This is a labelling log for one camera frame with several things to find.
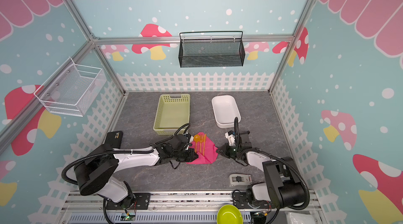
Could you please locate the orange chopstick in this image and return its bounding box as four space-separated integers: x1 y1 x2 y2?
199 134 205 155
202 134 207 156

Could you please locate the black box with yellow label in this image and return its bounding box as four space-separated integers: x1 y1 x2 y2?
104 131 123 149

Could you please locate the orange spoon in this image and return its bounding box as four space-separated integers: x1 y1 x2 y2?
194 134 200 153

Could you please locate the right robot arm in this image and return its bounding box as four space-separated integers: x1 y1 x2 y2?
216 118 310 210

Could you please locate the green perforated plastic basket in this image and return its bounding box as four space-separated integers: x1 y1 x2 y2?
153 93 191 135

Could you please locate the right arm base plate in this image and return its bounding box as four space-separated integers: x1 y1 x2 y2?
232 190 273 209

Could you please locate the pink paper napkin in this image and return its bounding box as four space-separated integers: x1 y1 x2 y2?
188 138 218 165

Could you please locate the white small device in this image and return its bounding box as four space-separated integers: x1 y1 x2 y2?
229 174 253 187

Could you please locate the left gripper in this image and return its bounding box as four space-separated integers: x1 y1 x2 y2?
172 148 199 163

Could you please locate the white plastic tub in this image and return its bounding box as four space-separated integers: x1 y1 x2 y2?
212 95 241 128

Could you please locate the lime green bowl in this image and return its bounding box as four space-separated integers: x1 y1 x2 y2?
216 205 243 224

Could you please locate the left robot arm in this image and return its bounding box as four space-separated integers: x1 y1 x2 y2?
61 123 198 224

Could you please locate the white wire mesh basket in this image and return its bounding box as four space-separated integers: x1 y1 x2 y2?
34 58 107 117

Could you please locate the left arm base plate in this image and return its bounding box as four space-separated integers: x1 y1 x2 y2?
106 193 151 210

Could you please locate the black wire mesh basket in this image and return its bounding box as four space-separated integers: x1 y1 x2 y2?
178 31 246 68

